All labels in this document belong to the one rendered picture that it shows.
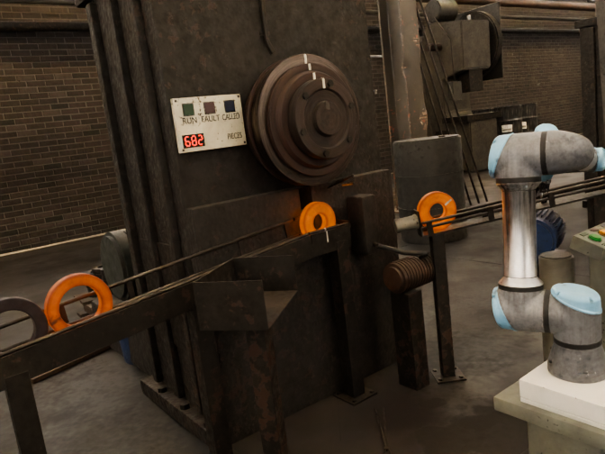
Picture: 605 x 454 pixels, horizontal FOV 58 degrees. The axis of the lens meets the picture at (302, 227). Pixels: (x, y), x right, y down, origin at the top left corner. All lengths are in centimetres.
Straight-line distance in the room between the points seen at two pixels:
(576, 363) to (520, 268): 27
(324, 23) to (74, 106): 599
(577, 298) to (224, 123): 124
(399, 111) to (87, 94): 414
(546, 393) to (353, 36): 156
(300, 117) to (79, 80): 636
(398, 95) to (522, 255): 501
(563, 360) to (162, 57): 150
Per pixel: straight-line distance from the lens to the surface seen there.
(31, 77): 796
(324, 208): 210
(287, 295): 168
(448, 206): 226
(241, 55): 209
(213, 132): 196
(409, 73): 629
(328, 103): 197
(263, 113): 192
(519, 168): 155
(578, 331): 160
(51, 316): 169
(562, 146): 155
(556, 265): 221
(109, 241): 306
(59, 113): 797
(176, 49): 197
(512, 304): 160
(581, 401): 157
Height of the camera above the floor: 109
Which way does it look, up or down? 10 degrees down
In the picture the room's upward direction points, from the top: 7 degrees counter-clockwise
